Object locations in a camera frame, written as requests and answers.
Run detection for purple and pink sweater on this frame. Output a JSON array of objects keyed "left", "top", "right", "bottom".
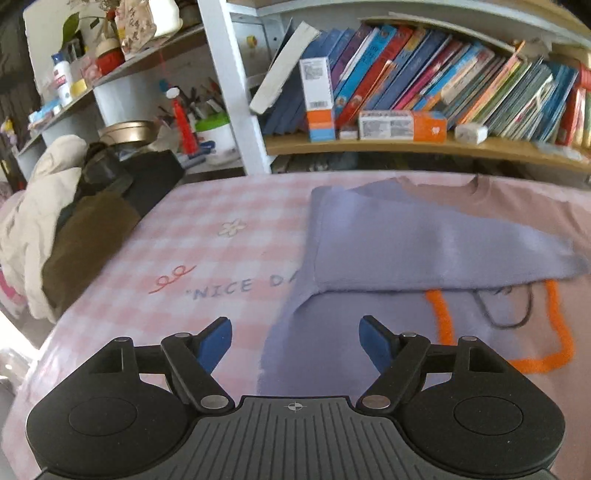
[{"left": 257, "top": 177, "right": 590, "bottom": 479}]

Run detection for dark brown clothes pile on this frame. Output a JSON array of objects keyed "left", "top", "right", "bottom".
[{"left": 41, "top": 142, "right": 184, "bottom": 323}]

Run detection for pink cartoon table mat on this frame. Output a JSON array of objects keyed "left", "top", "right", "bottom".
[{"left": 0, "top": 170, "right": 591, "bottom": 480}]

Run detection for red tassel ornament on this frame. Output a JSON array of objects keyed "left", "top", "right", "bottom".
[{"left": 166, "top": 87, "right": 198, "bottom": 157}]

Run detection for cream white jacket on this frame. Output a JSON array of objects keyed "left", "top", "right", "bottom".
[{"left": 1, "top": 135, "right": 88, "bottom": 323}]

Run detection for green lid white jar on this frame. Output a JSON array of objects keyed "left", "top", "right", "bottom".
[{"left": 195, "top": 112, "right": 240, "bottom": 166}]

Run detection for flat white orange box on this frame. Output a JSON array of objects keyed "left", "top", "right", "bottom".
[{"left": 358, "top": 110, "right": 448, "bottom": 143}]

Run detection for brass metal bowl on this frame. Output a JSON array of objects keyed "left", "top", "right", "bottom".
[{"left": 98, "top": 120, "right": 158, "bottom": 146}]

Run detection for white charger block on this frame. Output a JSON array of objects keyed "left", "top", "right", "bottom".
[{"left": 454, "top": 122, "right": 489, "bottom": 145}]

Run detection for wooden white bookshelf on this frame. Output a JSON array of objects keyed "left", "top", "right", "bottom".
[{"left": 38, "top": 1, "right": 590, "bottom": 174}]

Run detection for row of colourful books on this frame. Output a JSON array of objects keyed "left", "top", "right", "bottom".
[{"left": 253, "top": 18, "right": 590, "bottom": 143}]

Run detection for upright white orange box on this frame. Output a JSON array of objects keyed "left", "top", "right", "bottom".
[{"left": 300, "top": 57, "right": 335, "bottom": 142}]

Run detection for white lotion bottle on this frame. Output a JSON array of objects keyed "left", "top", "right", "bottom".
[{"left": 52, "top": 52, "right": 73, "bottom": 107}]

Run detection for red dictionary books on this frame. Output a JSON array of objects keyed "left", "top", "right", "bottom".
[{"left": 556, "top": 59, "right": 590, "bottom": 147}]

